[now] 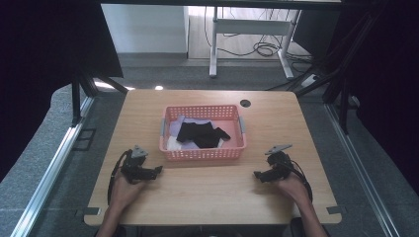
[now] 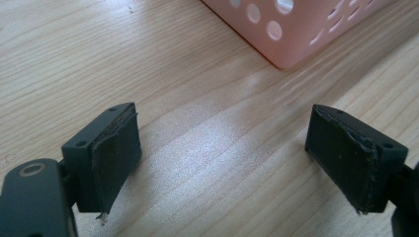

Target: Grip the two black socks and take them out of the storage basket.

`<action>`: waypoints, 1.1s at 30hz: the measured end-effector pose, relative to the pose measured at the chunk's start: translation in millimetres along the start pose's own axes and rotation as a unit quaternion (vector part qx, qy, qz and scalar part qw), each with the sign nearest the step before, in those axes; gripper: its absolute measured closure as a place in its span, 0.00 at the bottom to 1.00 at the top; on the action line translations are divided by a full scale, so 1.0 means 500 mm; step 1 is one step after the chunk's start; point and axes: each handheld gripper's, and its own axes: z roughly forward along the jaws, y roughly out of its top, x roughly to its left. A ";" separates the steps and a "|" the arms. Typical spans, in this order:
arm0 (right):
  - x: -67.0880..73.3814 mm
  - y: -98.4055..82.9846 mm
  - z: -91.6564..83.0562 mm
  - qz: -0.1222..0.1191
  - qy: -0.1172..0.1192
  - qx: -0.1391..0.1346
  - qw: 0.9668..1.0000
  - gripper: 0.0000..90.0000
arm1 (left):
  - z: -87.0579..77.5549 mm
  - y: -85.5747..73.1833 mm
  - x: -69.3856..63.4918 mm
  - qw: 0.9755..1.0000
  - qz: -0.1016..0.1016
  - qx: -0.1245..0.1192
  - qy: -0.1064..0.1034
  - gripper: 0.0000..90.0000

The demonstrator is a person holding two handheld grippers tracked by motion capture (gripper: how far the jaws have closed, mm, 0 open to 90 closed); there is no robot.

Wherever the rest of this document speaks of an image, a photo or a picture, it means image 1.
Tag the aluminium floor rail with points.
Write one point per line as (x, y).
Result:
(49, 174)
(359, 168)

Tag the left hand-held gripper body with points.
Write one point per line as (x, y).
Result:
(133, 164)

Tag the white power strip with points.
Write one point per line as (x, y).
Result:
(310, 80)

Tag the lavender cloth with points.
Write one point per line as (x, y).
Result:
(176, 126)

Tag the white cloth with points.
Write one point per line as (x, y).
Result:
(173, 144)

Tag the white metal desk frame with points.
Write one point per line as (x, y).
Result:
(250, 27)

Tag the person's right hand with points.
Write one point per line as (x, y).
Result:
(294, 189)

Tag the black curtain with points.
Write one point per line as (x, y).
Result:
(388, 82)
(42, 59)

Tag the black cloth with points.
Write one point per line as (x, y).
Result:
(201, 133)

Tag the person's left hand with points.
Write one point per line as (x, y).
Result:
(123, 192)

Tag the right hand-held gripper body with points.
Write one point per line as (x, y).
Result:
(280, 164)

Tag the pink plastic basket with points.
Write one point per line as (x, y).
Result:
(201, 154)

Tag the black metal stand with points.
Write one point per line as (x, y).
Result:
(332, 65)
(76, 98)

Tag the white cabinet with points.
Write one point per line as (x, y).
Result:
(145, 28)

